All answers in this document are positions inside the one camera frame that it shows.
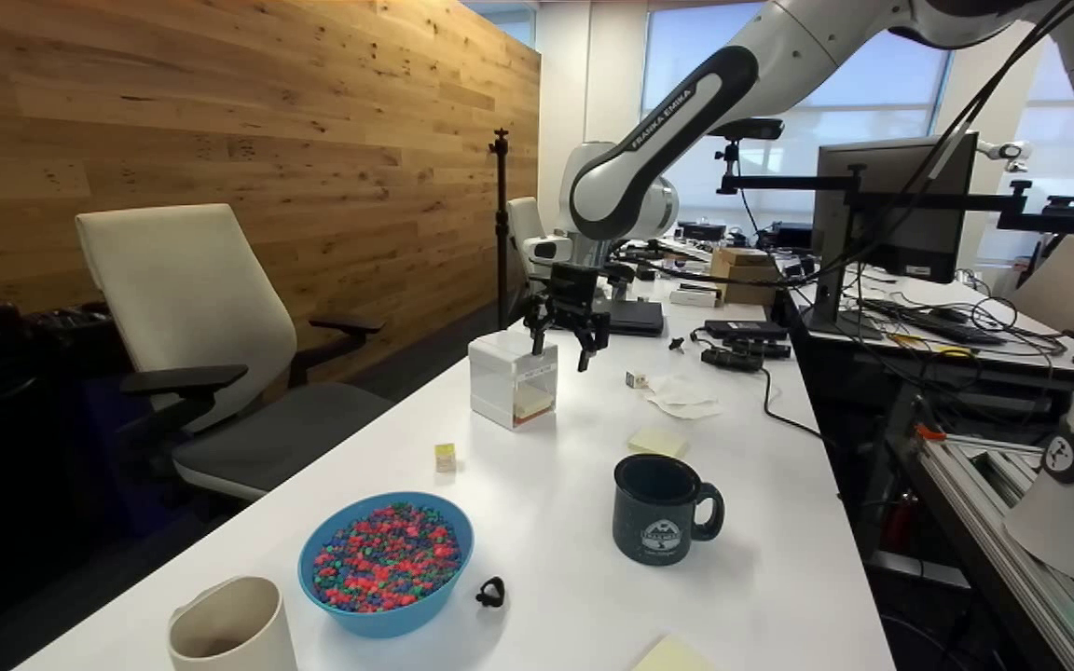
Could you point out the black keyboard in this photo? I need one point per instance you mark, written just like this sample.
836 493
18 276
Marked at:
934 323

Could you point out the dark green mug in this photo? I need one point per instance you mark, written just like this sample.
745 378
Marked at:
663 517

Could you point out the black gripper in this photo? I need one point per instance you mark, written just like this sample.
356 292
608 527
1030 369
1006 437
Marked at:
576 292

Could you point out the black tripod pole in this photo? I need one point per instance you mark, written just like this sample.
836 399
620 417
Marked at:
503 237

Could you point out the white office chair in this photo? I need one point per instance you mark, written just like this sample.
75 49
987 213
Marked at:
187 300

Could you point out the thin yellow sticky note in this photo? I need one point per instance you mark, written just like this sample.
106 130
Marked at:
672 653

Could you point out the black electronic device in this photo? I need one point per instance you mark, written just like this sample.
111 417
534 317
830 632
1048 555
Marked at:
749 344

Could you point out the black computer monitor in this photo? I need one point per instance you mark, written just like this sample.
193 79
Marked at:
892 206

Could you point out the clear plastic wrapper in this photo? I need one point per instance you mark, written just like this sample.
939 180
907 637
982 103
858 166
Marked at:
672 397

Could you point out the black side cabinet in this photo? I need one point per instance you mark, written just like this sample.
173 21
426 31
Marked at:
18 450

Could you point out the white box with clear lid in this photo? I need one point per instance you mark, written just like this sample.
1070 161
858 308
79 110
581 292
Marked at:
513 385

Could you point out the brown cardboard box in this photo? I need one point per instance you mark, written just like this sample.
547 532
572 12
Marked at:
749 276

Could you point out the white cup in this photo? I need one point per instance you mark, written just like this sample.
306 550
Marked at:
233 627

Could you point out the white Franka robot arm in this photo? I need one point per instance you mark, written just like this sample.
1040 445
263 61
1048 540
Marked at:
710 98

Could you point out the small wooden letter block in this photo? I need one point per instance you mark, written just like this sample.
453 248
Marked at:
444 457

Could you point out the black stereo camera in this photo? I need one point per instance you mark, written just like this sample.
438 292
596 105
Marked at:
749 128

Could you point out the blue bowl of candies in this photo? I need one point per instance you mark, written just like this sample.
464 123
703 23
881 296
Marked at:
385 565

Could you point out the small black clip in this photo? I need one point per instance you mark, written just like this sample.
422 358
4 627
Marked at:
490 592

